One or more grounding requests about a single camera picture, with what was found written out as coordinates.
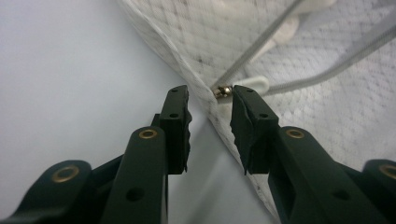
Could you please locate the white mesh laundry bag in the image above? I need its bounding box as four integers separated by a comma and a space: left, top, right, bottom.
117, 0, 396, 224

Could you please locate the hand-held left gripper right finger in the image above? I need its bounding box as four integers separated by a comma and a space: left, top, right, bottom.
230, 85, 390, 224

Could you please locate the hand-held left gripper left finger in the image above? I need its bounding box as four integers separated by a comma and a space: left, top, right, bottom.
99, 85, 192, 224

